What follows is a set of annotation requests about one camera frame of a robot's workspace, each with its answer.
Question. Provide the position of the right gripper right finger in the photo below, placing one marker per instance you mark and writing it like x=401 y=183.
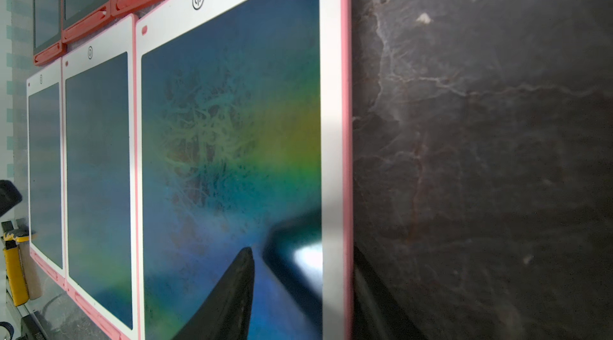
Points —
x=377 y=315

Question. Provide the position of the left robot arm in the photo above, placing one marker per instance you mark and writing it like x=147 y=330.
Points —
x=10 y=196

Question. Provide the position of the yellow handled pliers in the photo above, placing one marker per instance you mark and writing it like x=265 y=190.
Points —
x=21 y=271

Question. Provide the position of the pink writing tablet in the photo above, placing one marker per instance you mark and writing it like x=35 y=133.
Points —
x=244 y=145
x=44 y=143
x=98 y=113

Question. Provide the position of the red writing tablet top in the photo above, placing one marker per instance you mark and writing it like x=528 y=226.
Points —
x=47 y=28

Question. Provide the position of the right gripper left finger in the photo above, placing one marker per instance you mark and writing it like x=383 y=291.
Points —
x=226 y=312

